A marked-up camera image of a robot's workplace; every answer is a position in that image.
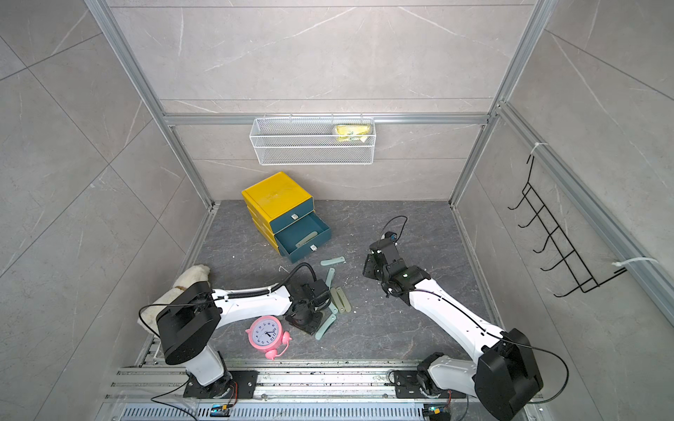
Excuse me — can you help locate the olive knife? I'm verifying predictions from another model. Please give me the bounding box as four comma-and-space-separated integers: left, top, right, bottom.
296, 231, 319, 248
330, 288, 346, 313
336, 287, 352, 312

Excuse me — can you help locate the mint knife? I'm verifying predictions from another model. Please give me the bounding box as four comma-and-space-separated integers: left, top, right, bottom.
321, 256, 346, 267
314, 314, 337, 340

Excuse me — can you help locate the mint knife vertical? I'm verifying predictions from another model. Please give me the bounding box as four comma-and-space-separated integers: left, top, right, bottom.
325, 268, 335, 289

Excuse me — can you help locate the teal drawer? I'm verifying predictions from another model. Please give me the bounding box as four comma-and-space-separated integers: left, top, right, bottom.
275, 212, 332, 263
270, 198, 314, 234

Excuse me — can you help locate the teal top drawer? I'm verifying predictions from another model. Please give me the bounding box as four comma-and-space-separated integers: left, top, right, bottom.
270, 198, 314, 234

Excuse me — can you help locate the yellow drawer cabinet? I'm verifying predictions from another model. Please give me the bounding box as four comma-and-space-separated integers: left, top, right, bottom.
242, 172, 313, 253

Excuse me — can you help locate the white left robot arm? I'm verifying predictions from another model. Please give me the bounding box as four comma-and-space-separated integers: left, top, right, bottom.
154, 279, 330, 397

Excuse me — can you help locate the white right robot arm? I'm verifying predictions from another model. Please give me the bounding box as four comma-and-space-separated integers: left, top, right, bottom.
363, 239, 543, 420

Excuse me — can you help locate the pink alarm clock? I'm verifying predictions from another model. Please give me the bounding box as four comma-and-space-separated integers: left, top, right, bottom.
246, 316, 292, 361

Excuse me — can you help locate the yellow sponge in basket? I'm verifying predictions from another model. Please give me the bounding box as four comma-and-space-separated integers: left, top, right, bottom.
333, 124, 372, 143

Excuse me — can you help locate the white plush teddy bear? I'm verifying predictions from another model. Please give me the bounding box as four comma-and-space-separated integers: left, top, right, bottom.
138, 264, 211, 338

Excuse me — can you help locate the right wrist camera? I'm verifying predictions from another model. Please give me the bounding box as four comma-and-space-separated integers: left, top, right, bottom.
377, 231, 399, 249

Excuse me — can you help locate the white wire mesh basket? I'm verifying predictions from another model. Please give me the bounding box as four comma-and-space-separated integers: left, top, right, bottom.
249, 117, 377, 166

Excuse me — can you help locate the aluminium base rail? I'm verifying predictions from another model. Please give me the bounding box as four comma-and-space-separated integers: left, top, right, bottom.
99, 359, 543, 421

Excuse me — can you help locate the black wall hook rack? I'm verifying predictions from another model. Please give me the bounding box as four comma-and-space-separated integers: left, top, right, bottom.
507, 155, 628, 298

